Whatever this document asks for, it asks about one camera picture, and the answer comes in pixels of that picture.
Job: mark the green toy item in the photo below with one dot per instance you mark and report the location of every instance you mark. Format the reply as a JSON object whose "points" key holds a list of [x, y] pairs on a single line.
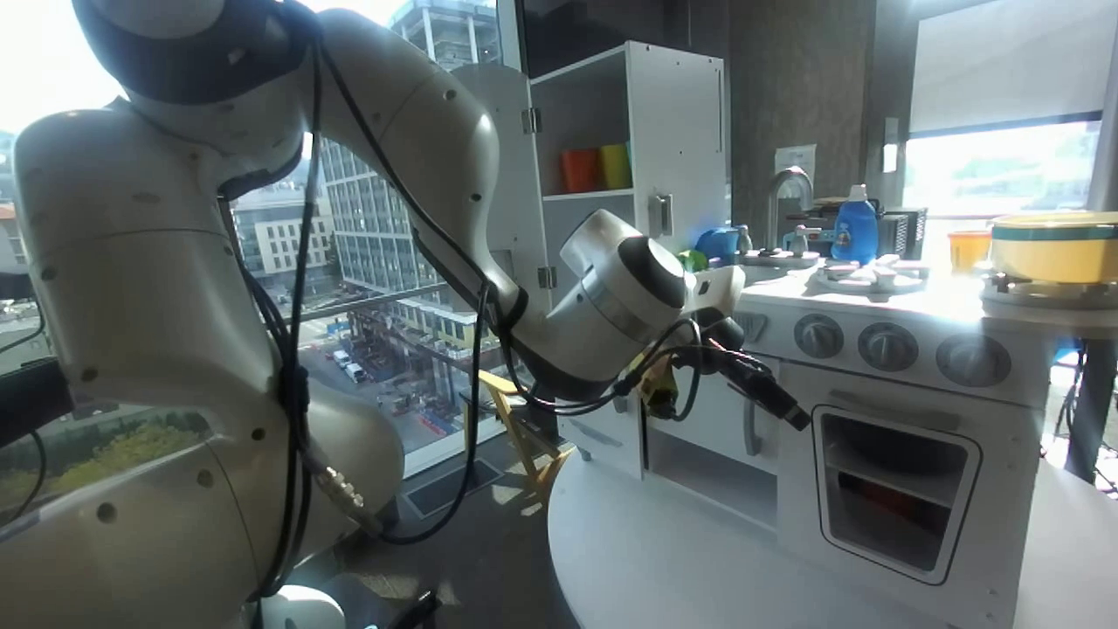
{"points": [[697, 261]]}

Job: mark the black box behind bottle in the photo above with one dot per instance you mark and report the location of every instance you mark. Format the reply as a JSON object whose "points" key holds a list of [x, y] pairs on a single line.
{"points": [[901, 231]]}

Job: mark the grey toy faucet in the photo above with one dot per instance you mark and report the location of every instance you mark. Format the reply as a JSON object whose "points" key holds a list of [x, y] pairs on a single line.
{"points": [[792, 179]]}

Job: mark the white wall outlet plate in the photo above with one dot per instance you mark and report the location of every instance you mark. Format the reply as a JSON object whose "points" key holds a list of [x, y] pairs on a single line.
{"points": [[795, 154]]}

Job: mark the white toy dish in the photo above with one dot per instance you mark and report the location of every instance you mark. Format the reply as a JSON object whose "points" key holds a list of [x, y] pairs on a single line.
{"points": [[867, 277]]}

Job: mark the small white cupboard door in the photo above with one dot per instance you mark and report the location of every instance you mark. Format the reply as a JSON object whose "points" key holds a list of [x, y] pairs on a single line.
{"points": [[605, 448]]}

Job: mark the grey roller blind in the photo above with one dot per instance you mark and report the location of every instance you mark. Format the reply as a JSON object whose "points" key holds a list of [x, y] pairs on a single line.
{"points": [[1001, 56]]}

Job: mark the yellow-green toy cup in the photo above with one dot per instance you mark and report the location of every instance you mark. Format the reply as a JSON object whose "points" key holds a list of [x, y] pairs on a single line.
{"points": [[616, 165]]}

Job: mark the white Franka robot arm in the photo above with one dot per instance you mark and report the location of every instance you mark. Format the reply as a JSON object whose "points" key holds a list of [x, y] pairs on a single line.
{"points": [[139, 231]]}

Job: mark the blue bottle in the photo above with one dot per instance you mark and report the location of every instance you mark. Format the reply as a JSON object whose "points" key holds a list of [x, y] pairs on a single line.
{"points": [[857, 231]]}

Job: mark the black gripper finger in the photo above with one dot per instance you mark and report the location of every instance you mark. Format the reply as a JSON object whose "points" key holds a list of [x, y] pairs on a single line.
{"points": [[771, 376], [776, 407]]}

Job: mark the white toy kitchen body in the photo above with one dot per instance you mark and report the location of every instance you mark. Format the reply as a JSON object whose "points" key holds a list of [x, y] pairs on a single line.
{"points": [[683, 126]]}

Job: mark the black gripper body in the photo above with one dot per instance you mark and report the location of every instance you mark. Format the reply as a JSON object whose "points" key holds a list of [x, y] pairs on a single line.
{"points": [[718, 343]]}

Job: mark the blue toy kettle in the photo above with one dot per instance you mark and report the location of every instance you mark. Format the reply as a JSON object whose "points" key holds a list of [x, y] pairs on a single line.
{"points": [[722, 244]]}

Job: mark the yellow wooden stand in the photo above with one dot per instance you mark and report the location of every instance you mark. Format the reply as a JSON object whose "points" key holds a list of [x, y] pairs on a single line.
{"points": [[539, 458]]}

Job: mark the grey oven knob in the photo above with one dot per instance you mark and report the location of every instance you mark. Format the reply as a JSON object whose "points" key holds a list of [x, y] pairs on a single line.
{"points": [[820, 337], [971, 362], [887, 349]]}

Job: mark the yellowish wrist camera mount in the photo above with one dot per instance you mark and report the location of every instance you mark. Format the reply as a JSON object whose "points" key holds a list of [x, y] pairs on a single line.
{"points": [[658, 387]]}

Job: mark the orange toy cup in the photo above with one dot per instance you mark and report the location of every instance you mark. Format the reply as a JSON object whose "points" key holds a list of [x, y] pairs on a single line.
{"points": [[576, 168]]}

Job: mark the dark red pot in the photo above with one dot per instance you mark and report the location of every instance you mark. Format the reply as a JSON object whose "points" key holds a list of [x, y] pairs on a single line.
{"points": [[875, 503]]}

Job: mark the yellow pot with green stripe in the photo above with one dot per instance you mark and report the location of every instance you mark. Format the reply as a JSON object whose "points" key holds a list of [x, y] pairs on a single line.
{"points": [[1054, 256]]}

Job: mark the white oven door with window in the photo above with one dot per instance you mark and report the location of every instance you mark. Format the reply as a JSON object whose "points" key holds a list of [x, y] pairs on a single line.
{"points": [[1001, 527]]}

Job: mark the orange translucent cup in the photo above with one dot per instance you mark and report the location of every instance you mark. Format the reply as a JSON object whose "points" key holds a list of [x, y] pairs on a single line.
{"points": [[966, 254]]}

